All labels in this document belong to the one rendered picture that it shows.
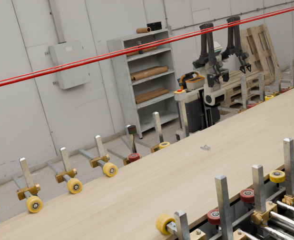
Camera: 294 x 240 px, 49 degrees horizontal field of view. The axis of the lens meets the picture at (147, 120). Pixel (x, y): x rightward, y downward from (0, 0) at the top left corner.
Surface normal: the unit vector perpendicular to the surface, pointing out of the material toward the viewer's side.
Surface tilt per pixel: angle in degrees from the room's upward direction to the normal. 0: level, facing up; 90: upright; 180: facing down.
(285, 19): 90
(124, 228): 0
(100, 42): 90
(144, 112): 90
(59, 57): 90
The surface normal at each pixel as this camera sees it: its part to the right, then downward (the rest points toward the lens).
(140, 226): -0.18, -0.93
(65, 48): 0.56, 0.16
